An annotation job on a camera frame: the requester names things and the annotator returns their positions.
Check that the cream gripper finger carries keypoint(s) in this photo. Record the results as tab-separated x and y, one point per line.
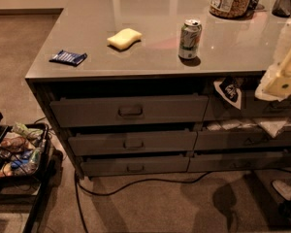
276	82

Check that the grey drawer cabinet counter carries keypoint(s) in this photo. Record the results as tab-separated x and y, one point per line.
241	48

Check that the white plastic bag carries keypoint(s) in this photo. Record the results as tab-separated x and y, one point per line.
272	125

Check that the black white snack bag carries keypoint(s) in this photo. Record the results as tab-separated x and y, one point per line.
229	89

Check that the large jar of nuts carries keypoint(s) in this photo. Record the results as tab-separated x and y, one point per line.
228	8

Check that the green white soda can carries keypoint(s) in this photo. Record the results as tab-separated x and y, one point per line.
189	38

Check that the white shoe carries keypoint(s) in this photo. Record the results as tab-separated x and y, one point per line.
283	189

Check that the yellow sponge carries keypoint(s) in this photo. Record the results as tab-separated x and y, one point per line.
124	38

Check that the blue snack wrapper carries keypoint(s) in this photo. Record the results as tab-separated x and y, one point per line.
69	58

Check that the black tray of snacks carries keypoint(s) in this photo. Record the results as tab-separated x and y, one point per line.
24	152

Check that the black cart frame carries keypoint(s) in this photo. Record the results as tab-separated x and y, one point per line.
31	197

